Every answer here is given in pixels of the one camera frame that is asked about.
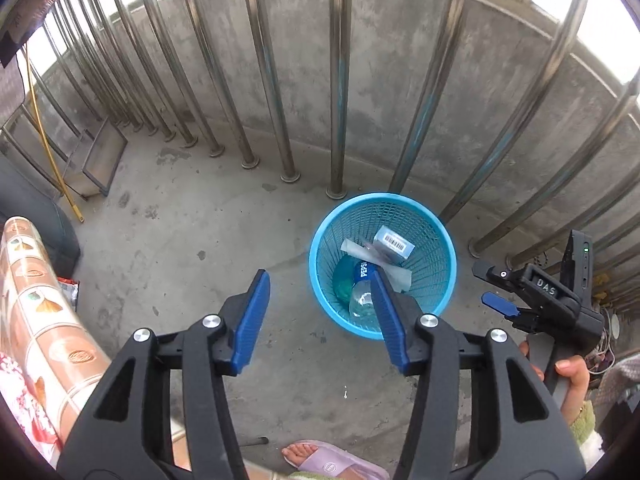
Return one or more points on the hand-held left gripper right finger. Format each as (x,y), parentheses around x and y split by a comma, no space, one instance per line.
(387,320)

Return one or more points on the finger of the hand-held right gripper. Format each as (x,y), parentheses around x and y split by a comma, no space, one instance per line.
(500,304)
(497,275)

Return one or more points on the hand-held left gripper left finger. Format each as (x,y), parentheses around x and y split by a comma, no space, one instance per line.
(252,320)

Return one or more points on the clear plastic cola bottle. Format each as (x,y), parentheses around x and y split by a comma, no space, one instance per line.
(362,300)

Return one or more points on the white wet wipe sheet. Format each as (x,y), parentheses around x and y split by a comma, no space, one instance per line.
(400,276)

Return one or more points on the green plastic bag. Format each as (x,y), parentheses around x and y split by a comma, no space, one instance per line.
(345,280)

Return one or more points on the blue plastic waste basket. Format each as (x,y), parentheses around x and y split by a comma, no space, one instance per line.
(435,280)

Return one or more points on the blue white carton box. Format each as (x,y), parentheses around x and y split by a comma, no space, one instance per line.
(395,242)

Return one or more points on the person's right forearm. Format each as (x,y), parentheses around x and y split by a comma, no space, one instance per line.
(590,440)

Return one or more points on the person's right hand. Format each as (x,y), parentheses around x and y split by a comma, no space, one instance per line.
(575,385)

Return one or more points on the person's foot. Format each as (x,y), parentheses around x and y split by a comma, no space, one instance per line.
(297,452)

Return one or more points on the lilac slipper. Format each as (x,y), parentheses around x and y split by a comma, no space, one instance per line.
(345,465)

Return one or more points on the crumpled foil wrapper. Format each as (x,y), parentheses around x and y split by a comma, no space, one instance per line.
(69,292)

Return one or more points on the metal balcony railing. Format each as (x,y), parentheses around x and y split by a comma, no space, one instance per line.
(340,85)

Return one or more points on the red floral cloth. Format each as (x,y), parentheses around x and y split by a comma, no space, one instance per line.
(25,405)

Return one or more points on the yellow pole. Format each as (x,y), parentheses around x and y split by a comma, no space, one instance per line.
(50,155)

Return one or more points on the brown patterned hanging cloth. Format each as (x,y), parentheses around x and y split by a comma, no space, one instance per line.
(30,5)

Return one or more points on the metal frame rack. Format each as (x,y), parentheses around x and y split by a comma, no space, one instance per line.
(107,160)

